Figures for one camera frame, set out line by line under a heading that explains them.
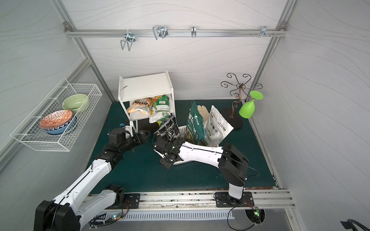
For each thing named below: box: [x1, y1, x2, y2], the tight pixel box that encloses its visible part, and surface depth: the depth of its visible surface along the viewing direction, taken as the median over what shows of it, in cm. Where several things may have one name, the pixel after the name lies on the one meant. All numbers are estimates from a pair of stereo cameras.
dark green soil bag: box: [185, 100, 207, 145], surface depth 76 cm
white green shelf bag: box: [149, 94, 172, 124], surface depth 91 cm
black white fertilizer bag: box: [153, 115, 181, 142], surface depth 86 cm
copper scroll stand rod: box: [220, 72, 264, 119], surface depth 88 cm
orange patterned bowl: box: [39, 109, 74, 129], surface depth 64 cm
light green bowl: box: [62, 93, 89, 114], surface depth 73 cm
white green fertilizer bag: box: [200, 104, 235, 147], surface depth 83 cm
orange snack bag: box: [127, 97, 154, 115], surface depth 86 cm
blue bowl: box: [43, 114, 75, 135], surface depth 58 cm
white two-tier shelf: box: [118, 69, 176, 134], surface depth 84 cm
